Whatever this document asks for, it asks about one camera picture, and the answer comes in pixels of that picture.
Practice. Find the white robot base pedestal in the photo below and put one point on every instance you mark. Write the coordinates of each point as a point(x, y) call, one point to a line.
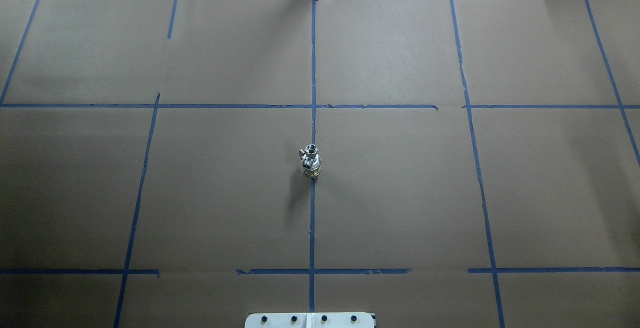
point(312, 320)

